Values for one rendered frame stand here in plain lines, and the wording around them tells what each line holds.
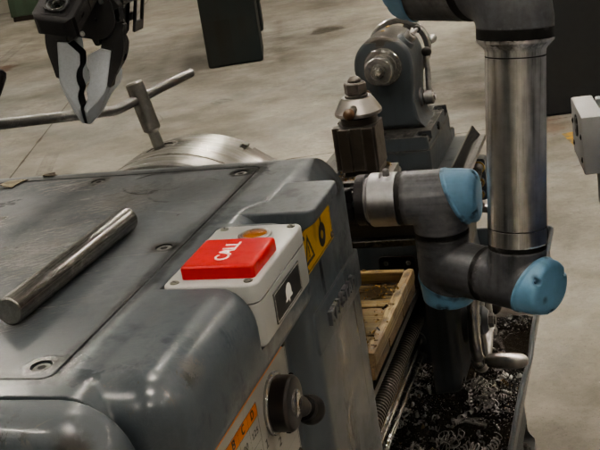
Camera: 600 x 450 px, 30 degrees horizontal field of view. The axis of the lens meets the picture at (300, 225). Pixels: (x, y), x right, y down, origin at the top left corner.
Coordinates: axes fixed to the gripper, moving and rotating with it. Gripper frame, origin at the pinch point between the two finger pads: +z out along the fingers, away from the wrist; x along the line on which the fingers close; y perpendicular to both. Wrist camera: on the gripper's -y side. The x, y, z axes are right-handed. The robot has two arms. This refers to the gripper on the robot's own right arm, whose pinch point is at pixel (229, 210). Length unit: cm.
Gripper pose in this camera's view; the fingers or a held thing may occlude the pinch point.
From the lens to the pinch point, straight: 160.2
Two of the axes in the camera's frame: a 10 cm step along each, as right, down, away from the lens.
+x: -1.4, -9.4, -3.1
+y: 2.8, -3.4, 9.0
